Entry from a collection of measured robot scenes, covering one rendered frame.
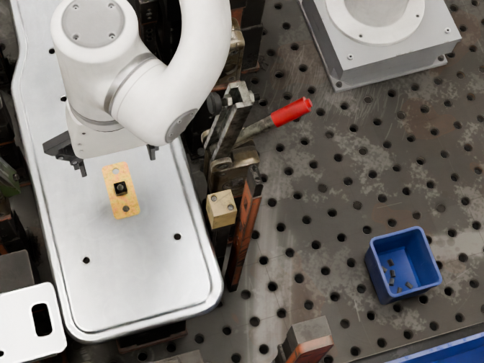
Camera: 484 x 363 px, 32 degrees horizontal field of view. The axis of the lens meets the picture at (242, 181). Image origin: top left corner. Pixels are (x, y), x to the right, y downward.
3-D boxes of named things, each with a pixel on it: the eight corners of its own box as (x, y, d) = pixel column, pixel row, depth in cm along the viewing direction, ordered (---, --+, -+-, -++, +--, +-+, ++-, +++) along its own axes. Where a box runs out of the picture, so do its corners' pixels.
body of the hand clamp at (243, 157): (197, 219, 151) (204, 135, 119) (233, 209, 152) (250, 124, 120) (206, 249, 149) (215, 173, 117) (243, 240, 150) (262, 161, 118)
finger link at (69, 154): (76, 133, 104) (82, 155, 110) (50, 139, 103) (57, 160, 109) (82, 156, 103) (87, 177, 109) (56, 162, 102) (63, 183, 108)
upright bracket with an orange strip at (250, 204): (225, 276, 147) (248, 164, 102) (232, 274, 148) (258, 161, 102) (229, 292, 146) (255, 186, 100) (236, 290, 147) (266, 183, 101)
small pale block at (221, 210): (198, 269, 148) (206, 194, 114) (217, 264, 148) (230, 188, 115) (204, 288, 146) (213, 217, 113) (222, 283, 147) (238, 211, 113)
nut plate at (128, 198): (101, 167, 121) (100, 164, 120) (126, 161, 122) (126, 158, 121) (114, 220, 118) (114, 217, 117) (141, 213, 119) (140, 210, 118)
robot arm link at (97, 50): (164, 89, 93) (103, 40, 94) (162, 24, 80) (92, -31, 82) (111, 140, 90) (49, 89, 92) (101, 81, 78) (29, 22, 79)
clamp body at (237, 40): (172, 126, 158) (172, 15, 124) (230, 112, 160) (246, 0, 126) (185, 170, 155) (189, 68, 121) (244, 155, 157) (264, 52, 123)
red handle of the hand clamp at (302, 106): (204, 137, 117) (302, 86, 111) (211, 140, 119) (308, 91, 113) (212, 163, 116) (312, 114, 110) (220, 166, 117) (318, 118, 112)
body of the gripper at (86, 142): (142, 58, 96) (145, 104, 107) (53, 78, 95) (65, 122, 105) (158, 115, 94) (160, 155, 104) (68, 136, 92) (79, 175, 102)
